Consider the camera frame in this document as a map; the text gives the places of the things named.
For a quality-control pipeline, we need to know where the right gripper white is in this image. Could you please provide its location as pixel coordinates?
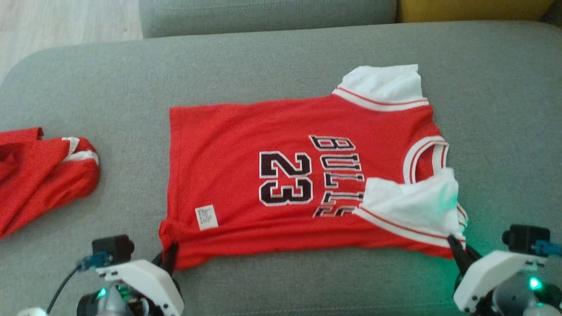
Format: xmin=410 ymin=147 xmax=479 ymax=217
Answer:
xmin=447 ymin=235 xmax=548 ymax=313

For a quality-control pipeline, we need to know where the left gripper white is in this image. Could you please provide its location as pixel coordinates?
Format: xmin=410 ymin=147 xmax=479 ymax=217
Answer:
xmin=97 ymin=241 xmax=185 ymax=316

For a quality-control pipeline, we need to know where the red Bulls 23 jersey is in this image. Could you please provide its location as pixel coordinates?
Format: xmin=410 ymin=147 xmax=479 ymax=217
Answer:
xmin=158 ymin=65 xmax=469 ymax=270

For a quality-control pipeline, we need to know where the red shorts white trim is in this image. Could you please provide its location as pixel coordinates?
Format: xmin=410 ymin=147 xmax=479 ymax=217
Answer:
xmin=0 ymin=127 xmax=101 ymax=240

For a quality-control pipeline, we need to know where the grey sofa seat cushion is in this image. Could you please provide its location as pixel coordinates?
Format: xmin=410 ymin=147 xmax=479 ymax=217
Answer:
xmin=0 ymin=20 xmax=562 ymax=316

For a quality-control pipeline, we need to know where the yellow cushion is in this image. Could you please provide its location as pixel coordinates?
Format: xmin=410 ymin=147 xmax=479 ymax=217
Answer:
xmin=396 ymin=0 xmax=556 ymax=23

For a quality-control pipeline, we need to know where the grey sofa back cushion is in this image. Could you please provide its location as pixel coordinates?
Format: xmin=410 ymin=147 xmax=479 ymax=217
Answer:
xmin=140 ymin=0 xmax=398 ymax=39

